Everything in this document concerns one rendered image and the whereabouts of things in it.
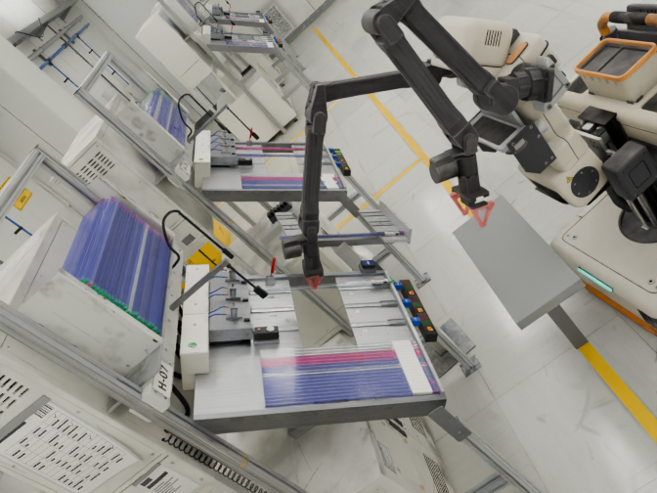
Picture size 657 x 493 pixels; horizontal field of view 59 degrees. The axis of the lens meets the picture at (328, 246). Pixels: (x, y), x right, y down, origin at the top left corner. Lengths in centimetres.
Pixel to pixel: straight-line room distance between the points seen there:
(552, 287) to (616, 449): 65
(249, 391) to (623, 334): 149
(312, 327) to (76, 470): 184
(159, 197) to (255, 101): 362
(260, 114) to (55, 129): 237
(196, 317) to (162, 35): 466
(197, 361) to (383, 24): 105
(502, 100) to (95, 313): 116
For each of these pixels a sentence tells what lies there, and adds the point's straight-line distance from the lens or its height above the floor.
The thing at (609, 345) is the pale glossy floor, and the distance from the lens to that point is 253.
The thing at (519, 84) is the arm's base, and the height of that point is 123.
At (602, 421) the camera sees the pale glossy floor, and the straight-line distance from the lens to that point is 239.
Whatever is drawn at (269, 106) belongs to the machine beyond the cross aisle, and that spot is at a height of 34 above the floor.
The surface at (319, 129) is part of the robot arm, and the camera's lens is 185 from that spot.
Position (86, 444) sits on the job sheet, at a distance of 172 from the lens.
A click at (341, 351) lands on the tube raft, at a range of 185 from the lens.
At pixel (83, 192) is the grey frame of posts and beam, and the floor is 171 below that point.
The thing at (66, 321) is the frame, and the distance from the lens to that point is 160.
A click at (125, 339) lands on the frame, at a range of 161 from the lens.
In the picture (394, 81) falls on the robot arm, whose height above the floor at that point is 130.
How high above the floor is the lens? 200
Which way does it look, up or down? 29 degrees down
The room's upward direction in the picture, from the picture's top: 46 degrees counter-clockwise
